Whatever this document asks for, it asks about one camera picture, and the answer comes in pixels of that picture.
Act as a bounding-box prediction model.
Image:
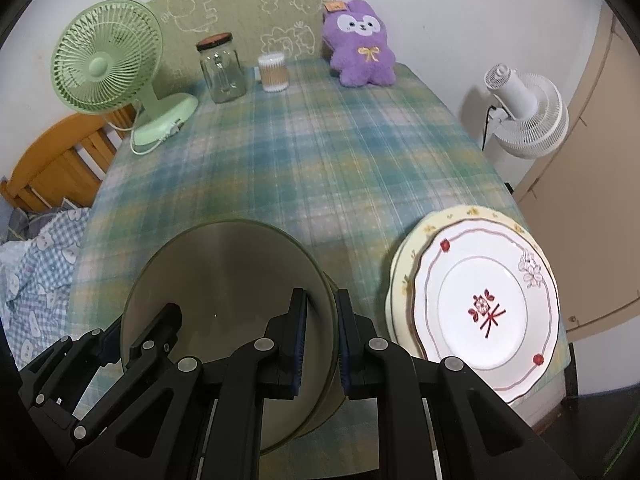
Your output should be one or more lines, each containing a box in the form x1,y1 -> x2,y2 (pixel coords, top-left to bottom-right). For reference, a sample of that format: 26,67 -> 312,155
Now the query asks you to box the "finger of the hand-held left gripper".
70,302 -> 183,441
17,327 -> 123,431

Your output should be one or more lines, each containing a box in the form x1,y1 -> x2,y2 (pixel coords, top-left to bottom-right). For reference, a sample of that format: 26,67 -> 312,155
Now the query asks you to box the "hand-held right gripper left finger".
70,287 -> 308,480

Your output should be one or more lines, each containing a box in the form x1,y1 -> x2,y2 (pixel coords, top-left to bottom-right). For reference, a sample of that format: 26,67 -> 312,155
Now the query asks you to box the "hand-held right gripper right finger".
336,287 -> 581,480

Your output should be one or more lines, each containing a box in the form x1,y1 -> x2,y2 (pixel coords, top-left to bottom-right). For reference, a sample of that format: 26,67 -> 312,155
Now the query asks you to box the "floral grey ceramic bowl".
120,217 -> 347,457

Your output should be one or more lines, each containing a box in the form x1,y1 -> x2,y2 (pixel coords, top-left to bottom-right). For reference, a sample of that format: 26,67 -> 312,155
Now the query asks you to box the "red-rimmed white plate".
411,220 -> 561,406

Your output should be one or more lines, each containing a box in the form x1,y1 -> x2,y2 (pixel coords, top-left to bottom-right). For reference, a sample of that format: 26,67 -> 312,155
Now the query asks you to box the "scalloped cream plate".
386,204 -> 543,356

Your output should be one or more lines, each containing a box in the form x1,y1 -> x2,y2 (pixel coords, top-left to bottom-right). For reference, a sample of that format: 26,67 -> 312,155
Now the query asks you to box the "blue checked blanket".
0,205 -> 93,371

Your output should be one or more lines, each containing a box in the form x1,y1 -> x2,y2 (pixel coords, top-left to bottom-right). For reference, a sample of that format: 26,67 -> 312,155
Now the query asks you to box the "plaid tablecloth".
67,57 -> 573,471

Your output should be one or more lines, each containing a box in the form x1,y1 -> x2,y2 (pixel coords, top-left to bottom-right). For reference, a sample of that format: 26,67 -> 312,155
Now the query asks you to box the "glass jar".
196,33 -> 247,105

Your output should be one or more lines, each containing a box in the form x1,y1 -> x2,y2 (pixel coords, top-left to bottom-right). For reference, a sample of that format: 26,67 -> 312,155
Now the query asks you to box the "green desk fan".
51,0 -> 200,147

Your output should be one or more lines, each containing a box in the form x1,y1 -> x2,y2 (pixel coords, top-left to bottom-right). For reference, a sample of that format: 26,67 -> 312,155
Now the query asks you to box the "cotton swab container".
257,53 -> 291,93

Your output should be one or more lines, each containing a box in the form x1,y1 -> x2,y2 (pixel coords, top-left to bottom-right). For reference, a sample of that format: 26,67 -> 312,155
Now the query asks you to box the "purple plush toy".
321,0 -> 398,87

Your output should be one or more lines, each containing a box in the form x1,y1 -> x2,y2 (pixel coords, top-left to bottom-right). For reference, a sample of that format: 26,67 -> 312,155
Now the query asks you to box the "beige door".
512,2 -> 640,346

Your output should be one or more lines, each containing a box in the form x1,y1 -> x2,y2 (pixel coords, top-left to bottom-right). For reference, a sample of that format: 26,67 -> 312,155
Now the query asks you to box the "white clip fan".
484,62 -> 570,160

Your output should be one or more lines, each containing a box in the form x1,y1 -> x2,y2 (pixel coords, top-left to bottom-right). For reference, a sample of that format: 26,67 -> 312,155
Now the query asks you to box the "white fan cable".
130,127 -> 181,156

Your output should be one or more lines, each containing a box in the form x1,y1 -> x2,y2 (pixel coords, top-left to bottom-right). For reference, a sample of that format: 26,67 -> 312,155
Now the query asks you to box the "orange wooden frame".
0,105 -> 138,211

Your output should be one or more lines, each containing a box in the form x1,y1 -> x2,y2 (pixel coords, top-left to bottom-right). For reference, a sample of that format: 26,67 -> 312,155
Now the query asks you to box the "black fan cable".
481,105 -> 496,152

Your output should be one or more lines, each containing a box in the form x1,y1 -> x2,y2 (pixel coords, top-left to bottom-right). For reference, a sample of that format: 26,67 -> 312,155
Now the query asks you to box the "green cartoon wall mat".
142,0 -> 338,96

